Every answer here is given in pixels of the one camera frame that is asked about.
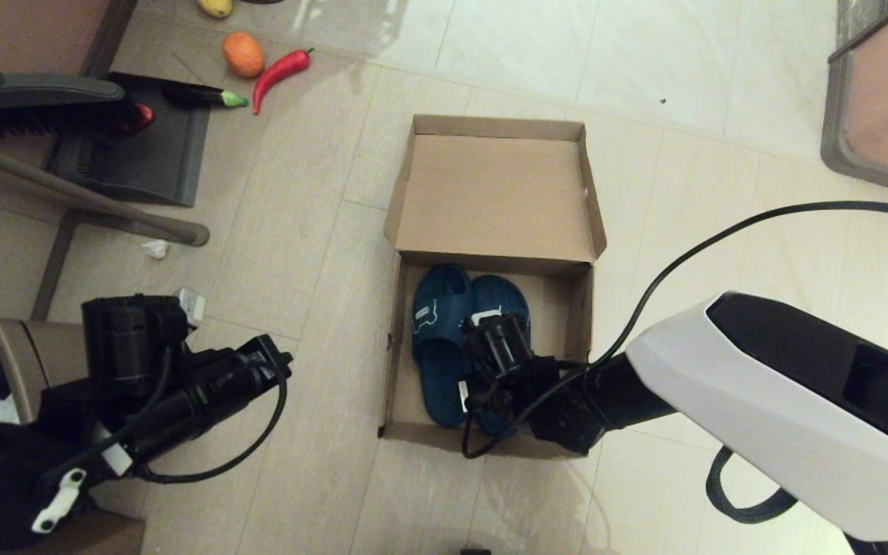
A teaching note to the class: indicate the brown metal furniture frame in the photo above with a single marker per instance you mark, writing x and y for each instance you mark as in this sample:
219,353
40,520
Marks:
105,206

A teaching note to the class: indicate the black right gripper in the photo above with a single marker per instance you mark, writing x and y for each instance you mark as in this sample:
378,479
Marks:
498,347

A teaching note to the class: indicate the dark round object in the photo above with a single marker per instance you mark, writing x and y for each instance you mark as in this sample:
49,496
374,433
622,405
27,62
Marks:
260,1

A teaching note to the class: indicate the orange toy fruit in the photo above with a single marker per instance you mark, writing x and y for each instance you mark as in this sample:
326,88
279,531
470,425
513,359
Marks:
243,55

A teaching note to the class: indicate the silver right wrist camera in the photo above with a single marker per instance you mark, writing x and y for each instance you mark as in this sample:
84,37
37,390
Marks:
486,315

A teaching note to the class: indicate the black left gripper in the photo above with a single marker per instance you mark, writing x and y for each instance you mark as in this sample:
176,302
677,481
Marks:
136,339

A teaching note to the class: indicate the dark blue rubber slipper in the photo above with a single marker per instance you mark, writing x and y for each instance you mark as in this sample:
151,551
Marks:
502,293
436,362

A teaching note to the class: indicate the brown cardboard shoe box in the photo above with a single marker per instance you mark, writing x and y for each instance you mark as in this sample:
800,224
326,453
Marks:
490,193

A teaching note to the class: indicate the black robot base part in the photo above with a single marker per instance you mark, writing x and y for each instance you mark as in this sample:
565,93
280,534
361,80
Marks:
475,551

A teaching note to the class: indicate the dark grey dustpan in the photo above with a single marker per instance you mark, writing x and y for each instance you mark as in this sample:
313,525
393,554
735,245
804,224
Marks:
143,166

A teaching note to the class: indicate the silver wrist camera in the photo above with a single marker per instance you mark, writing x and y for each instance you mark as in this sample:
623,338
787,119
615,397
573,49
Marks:
486,315
191,306

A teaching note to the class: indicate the brown plastic trash bin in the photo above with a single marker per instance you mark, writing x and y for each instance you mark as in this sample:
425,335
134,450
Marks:
43,347

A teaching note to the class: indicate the plain brown cardboard carton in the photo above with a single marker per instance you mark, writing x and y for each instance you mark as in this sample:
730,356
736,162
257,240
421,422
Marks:
116,536

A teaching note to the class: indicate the red toy chili pepper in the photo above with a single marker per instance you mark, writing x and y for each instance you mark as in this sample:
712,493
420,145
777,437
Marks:
280,69

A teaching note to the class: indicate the red round toy fruit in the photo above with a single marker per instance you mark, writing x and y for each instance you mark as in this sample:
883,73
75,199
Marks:
144,118

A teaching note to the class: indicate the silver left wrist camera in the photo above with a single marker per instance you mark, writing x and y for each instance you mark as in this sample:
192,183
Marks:
191,306

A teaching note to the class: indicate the yellow toy mango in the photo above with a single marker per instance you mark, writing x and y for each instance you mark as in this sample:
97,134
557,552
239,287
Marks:
216,7

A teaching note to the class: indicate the black bristle broom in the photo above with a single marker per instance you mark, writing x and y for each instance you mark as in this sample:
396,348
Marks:
43,112

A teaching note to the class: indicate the purple toy eggplant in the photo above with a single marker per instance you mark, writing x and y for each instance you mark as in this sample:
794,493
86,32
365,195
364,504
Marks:
196,95

